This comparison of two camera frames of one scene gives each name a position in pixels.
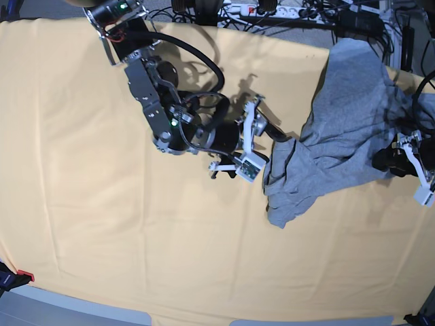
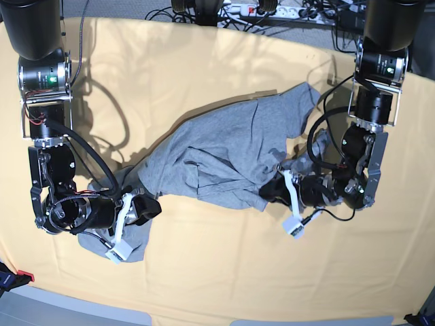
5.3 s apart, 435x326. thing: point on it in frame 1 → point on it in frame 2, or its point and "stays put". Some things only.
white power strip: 285,12 stays put
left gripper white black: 257,118 → 106,212
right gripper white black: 395,160 → 304,192
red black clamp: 9,280 stays put
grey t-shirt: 357,109 → 226,153
